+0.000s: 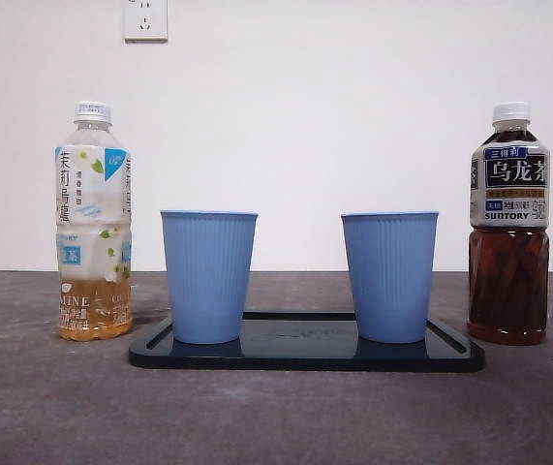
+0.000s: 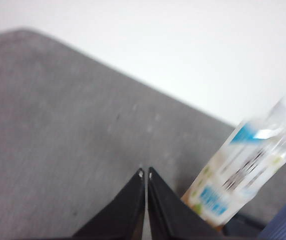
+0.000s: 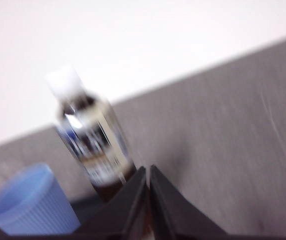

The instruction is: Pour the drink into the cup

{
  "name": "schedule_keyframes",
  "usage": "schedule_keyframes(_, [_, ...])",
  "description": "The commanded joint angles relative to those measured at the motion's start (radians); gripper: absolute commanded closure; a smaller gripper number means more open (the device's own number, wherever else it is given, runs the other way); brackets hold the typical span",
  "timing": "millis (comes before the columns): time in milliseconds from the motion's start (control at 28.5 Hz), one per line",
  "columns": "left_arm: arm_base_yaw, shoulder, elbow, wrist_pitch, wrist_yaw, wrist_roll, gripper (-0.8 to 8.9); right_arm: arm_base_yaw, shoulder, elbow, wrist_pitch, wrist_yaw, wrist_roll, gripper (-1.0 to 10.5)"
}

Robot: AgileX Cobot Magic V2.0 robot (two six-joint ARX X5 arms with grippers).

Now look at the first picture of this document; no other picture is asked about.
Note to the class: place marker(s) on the blue ribbed plastic cup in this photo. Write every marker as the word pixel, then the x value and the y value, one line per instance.
pixel 390 276
pixel 208 276

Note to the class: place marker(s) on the clear jasmine tea bottle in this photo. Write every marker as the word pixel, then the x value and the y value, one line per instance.
pixel 93 218

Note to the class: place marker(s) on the white wall socket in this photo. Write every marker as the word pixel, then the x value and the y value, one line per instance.
pixel 145 19

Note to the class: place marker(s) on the dark oolong tea bottle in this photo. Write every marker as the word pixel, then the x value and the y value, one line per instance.
pixel 508 271

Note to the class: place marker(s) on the dark teal flat tray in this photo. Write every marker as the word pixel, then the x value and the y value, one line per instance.
pixel 300 351

